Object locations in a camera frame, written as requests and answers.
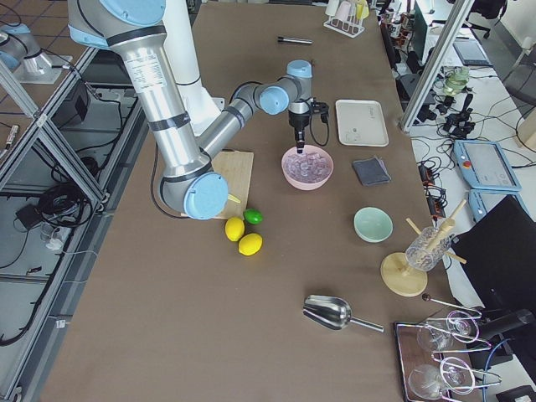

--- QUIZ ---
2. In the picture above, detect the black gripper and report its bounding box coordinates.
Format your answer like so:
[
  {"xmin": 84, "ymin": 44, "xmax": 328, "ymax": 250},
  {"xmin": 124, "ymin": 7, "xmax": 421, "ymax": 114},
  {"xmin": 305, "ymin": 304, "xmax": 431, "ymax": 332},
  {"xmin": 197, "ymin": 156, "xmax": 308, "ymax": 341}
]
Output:
[{"xmin": 288, "ymin": 104, "xmax": 311, "ymax": 152}]

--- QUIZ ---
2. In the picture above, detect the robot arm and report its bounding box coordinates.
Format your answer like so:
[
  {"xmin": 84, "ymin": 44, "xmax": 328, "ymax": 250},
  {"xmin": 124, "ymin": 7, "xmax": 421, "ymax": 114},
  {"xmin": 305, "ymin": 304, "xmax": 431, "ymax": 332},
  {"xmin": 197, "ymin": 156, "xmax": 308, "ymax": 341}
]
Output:
[
  {"xmin": 68, "ymin": 1, "xmax": 312, "ymax": 219},
  {"xmin": 1, "ymin": 22, "xmax": 312, "ymax": 157}
]

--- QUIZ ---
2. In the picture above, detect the clear ice cube pile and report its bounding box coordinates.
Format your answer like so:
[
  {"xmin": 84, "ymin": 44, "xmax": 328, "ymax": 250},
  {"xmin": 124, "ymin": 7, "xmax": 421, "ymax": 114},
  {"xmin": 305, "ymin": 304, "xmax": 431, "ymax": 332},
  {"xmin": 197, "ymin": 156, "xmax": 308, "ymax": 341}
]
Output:
[{"xmin": 283, "ymin": 152, "xmax": 332, "ymax": 183}]

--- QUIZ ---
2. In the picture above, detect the pink plastic cup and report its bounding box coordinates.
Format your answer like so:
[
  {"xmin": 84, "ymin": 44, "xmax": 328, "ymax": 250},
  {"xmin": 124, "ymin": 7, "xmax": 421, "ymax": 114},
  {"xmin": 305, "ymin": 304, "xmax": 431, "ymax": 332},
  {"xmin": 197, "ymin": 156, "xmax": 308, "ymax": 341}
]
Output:
[{"xmin": 334, "ymin": 1, "xmax": 352, "ymax": 23}]

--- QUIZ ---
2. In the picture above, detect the white plastic cup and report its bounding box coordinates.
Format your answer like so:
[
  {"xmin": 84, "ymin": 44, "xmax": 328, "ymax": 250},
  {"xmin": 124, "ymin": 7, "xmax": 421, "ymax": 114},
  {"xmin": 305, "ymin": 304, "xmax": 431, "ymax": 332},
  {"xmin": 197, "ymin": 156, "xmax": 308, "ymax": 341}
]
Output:
[{"xmin": 325, "ymin": 0, "xmax": 339, "ymax": 17}]

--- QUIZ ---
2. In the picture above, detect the yellow plastic cup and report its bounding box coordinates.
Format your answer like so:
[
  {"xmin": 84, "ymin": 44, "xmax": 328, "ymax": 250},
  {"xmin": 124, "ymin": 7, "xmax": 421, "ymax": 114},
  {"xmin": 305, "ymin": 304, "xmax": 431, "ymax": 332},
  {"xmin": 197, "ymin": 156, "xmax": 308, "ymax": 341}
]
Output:
[{"xmin": 356, "ymin": 0, "xmax": 369, "ymax": 19}]

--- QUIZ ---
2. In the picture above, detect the wooden cup tree stand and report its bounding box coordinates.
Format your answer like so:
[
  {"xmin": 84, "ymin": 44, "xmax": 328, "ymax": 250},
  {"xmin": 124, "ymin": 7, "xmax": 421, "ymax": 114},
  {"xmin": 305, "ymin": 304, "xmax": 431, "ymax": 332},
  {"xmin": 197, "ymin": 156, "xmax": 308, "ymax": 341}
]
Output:
[{"xmin": 380, "ymin": 199, "xmax": 466, "ymax": 296}]

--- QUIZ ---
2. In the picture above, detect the steel ice scoop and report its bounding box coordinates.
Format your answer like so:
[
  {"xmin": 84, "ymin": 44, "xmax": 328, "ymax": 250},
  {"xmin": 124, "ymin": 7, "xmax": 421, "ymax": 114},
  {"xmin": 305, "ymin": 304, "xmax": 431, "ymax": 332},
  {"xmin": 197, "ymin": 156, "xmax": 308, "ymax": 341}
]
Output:
[{"xmin": 302, "ymin": 295, "xmax": 384, "ymax": 332}]

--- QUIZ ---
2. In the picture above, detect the pink bowl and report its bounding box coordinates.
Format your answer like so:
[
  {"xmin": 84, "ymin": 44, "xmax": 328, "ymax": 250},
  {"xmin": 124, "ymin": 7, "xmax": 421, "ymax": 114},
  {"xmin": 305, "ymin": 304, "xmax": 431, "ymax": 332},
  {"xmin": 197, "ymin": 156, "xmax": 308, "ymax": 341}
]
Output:
[{"xmin": 281, "ymin": 145, "xmax": 334, "ymax": 191}]

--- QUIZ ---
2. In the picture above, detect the cream rabbit tray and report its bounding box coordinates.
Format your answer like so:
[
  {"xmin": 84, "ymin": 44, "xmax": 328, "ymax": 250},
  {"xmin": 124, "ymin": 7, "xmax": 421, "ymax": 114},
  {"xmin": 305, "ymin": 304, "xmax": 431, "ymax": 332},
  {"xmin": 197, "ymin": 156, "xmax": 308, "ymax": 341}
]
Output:
[{"xmin": 335, "ymin": 100, "xmax": 389, "ymax": 147}]

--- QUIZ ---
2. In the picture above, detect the wooden cutting board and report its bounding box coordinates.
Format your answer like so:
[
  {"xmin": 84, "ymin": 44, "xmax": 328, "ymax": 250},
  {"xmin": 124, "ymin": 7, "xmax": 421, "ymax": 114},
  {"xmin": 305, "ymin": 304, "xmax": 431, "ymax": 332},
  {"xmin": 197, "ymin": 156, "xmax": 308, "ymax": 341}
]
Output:
[{"xmin": 181, "ymin": 150, "xmax": 254, "ymax": 220}]

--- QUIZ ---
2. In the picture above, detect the grey folded cloth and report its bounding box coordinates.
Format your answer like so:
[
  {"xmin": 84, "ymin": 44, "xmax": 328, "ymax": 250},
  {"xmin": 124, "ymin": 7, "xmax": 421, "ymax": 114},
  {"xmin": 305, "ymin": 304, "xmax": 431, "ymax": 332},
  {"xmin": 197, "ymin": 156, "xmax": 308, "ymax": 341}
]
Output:
[{"xmin": 352, "ymin": 156, "xmax": 391, "ymax": 186}]

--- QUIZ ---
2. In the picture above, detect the green lime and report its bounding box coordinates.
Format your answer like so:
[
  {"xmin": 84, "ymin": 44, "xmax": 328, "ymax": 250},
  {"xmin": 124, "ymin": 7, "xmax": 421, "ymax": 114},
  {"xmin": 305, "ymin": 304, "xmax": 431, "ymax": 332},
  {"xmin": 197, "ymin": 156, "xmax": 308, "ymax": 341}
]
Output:
[{"xmin": 243, "ymin": 209, "xmax": 264, "ymax": 224}]

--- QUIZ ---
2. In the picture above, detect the yellow plastic knife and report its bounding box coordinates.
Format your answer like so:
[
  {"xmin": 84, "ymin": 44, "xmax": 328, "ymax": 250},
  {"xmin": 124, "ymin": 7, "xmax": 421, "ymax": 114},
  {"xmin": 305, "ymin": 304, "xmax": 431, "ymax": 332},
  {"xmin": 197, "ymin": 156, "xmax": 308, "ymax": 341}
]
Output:
[{"xmin": 227, "ymin": 193, "xmax": 241, "ymax": 204}]

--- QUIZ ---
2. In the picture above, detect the yellow lemon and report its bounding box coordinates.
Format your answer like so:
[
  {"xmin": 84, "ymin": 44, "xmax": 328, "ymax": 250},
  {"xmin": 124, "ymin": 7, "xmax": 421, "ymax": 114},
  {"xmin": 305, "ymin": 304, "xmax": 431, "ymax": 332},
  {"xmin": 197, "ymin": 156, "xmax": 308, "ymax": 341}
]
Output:
[
  {"xmin": 224, "ymin": 216, "xmax": 245, "ymax": 242},
  {"xmin": 238, "ymin": 233, "xmax": 263, "ymax": 256}
]

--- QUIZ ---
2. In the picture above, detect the green ceramic bowl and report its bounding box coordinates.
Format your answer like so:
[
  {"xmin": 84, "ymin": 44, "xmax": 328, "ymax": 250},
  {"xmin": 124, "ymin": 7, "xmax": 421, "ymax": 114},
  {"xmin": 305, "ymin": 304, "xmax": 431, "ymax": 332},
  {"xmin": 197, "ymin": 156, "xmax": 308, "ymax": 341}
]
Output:
[{"xmin": 353, "ymin": 207, "xmax": 394, "ymax": 243}]

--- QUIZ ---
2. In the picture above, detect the steel muddler rod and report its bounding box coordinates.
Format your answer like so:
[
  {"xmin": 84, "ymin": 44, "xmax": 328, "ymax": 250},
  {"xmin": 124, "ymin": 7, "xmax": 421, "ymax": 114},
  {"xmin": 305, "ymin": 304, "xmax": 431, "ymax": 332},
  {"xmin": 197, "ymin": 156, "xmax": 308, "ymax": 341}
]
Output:
[{"xmin": 277, "ymin": 36, "xmax": 313, "ymax": 45}]

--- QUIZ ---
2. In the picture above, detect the clear textured glass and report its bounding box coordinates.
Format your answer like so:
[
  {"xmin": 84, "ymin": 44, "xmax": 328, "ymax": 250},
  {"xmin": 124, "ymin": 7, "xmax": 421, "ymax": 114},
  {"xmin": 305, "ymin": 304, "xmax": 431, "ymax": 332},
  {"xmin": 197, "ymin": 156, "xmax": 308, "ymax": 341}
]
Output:
[{"xmin": 405, "ymin": 227, "xmax": 451, "ymax": 272}]

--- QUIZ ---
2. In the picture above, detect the blue teach pendant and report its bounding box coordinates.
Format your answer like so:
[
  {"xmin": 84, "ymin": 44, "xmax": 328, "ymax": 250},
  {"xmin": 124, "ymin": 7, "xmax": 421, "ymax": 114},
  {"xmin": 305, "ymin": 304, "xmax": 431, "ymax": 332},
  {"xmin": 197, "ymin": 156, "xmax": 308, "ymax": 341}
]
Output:
[{"xmin": 453, "ymin": 140, "xmax": 522, "ymax": 192}]

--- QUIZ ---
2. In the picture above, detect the upper wine glass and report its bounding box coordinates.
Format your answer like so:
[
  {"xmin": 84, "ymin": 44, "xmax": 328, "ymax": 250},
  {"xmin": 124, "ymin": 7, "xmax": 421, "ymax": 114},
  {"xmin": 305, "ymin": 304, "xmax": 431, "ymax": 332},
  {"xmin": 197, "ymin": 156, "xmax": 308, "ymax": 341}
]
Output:
[{"xmin": 416, "ymin": 310, "xmax": 477, "ymax": 352}]

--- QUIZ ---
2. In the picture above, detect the wine glass rack tray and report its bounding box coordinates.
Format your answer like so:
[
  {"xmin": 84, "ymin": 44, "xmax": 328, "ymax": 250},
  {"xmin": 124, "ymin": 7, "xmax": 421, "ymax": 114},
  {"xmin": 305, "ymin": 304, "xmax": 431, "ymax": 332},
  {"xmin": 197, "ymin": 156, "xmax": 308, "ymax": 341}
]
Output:
[{"xmin": 394, "ymin": 307, "xmax": 502, "ymax": 401}]

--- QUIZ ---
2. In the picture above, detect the lower wine glass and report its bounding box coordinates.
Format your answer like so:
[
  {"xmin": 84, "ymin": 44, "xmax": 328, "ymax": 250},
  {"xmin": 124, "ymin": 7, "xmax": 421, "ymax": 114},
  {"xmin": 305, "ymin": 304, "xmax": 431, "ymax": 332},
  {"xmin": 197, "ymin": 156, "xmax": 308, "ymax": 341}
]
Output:
[{"xmin": 408, "ymin": 357, "xmax": 476, "ymax": 401}]

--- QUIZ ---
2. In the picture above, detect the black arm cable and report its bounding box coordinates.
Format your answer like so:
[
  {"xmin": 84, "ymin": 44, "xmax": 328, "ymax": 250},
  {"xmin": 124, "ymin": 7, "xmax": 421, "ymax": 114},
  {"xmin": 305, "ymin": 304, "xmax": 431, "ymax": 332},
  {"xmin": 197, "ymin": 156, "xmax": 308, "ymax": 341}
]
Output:
[{"xmin": 309, "ymin": 112, "xmax": 330, "ymax": 147}]

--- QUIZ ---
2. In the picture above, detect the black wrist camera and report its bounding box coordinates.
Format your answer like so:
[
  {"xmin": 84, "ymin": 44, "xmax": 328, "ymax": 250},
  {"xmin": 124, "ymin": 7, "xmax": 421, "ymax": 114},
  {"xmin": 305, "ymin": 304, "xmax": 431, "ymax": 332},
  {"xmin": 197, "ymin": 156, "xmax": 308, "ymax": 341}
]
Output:
[{"xmin": 311, "ymin": 100, "xmax": 329, "ymax": 121}]

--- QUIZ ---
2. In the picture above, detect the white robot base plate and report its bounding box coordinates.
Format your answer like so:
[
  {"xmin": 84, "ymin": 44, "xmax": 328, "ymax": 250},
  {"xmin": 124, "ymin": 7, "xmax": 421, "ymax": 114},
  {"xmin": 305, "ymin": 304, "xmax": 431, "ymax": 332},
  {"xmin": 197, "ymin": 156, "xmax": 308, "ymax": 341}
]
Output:
[{"xmin": 180, "ymin": 80, "xmax": 225, "ymax": 137}]

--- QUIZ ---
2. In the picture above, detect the white wire cup rack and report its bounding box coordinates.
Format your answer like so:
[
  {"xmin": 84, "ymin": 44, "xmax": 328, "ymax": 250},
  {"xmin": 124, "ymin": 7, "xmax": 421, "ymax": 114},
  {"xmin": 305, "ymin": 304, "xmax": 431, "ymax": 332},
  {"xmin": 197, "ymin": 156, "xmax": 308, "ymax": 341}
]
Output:
[{"xmin": 323, "ymin": 3, "xmax": 365, "ymax": 39}]

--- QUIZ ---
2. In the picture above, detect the aluminium frame post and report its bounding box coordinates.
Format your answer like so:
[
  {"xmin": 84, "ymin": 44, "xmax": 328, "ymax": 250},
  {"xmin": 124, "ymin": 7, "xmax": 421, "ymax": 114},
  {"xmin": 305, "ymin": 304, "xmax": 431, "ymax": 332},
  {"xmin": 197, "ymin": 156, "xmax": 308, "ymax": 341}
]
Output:
[{"xmin": 399, "ymin": 0, "xmax": 474, "ymax": 134}]

